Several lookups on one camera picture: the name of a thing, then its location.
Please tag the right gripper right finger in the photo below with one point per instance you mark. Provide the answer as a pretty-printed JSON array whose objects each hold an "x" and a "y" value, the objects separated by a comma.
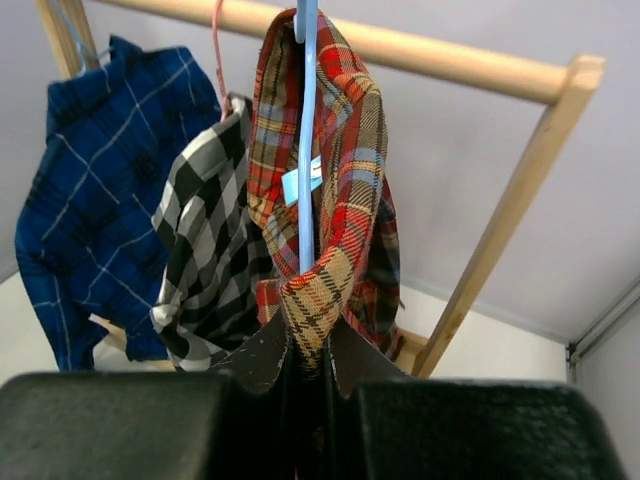
[{"x": 385, "y": 424}]

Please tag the pink wire hanger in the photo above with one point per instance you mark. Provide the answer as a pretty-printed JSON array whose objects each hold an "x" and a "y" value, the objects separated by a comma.
[{"x": 225, "y": 103}]

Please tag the red brown plaid shirt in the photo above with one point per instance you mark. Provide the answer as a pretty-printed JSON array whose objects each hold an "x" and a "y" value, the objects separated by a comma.
[{"x": 356, "y": 275}]

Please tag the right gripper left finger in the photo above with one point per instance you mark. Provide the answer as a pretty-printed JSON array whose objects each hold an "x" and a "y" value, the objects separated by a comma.
[{"x": 230, "y": 422}]

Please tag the wooden clothes rack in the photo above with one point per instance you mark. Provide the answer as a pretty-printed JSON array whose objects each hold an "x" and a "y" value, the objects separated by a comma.
[{"x": 565, "y": 91}]

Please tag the blue plaid shirt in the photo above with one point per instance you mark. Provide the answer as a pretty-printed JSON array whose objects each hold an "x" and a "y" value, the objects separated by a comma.
[{"x": 85, "y": 245}]

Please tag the light blue hanger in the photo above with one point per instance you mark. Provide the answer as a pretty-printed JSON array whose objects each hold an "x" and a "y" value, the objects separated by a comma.
[
  {"x": 85, "y": 50},
  {"x": 305, "y": 31}
]

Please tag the black white checked shirt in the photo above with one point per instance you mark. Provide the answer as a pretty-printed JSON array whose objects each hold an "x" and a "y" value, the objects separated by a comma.
[{"x": 206, "y": 306}]

